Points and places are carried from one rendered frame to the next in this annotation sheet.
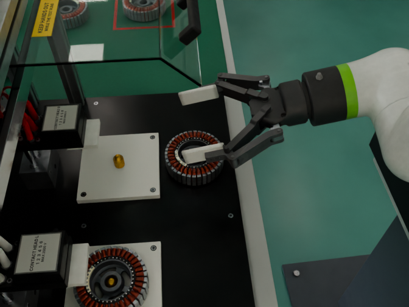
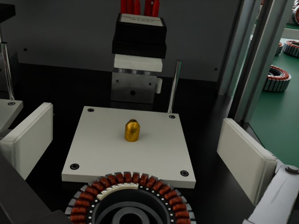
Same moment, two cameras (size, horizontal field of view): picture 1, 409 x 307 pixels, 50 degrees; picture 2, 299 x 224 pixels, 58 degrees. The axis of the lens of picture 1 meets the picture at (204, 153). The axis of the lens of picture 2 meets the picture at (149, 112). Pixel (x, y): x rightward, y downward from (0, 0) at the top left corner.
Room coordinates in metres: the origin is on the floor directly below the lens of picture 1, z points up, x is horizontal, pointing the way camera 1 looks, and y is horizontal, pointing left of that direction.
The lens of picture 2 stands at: (0.51, -0.13, 1.00)
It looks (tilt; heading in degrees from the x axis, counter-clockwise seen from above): 30 degrees down; 88
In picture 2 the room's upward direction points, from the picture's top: 8 degrees clockwise
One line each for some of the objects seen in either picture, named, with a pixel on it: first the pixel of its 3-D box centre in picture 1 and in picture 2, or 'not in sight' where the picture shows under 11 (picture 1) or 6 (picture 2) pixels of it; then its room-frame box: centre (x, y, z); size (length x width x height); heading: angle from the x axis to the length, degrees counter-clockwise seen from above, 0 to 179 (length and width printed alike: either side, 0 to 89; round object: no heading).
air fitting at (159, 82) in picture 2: not in sight; (158, 86); (0.54, 0.30, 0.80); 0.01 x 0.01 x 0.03; 4
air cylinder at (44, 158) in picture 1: (40, 164); (133, 82); (0.49, 0.31, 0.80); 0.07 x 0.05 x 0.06; 4
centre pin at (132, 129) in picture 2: (118, 160); (132, 129); (0.50, 0.16, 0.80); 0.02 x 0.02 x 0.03
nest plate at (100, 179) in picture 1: (120, 165); (131, 141); (0.50, 0.16, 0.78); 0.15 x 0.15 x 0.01; 4
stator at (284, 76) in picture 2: not in sight; (265, 76); (0.81, 0.51, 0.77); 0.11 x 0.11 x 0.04
